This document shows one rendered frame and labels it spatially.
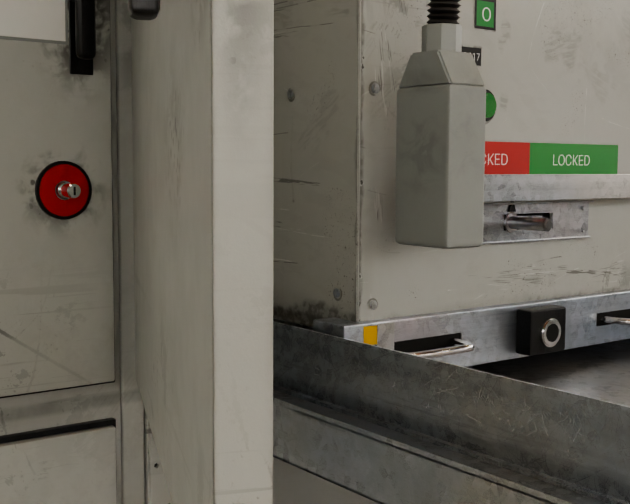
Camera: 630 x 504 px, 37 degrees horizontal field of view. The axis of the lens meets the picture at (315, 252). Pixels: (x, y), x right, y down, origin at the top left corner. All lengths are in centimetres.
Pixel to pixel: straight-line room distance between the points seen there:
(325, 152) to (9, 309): 35
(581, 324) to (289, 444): 40
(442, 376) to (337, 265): 20
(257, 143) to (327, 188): 50
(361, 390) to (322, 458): 7
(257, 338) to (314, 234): 51
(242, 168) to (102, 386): 64
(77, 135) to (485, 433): 51
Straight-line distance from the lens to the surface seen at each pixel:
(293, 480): 123
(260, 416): 47
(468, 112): 86
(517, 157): 107
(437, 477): 77
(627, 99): 123
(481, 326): 103
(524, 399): 74
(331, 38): 95
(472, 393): 78
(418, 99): 87
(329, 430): 87
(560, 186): 106
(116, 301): 106
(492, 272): 105
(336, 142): 94
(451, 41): 87
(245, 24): 46
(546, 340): 107
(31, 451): 103
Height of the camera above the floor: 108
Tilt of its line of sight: 5 degrees down
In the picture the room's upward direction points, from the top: straight up
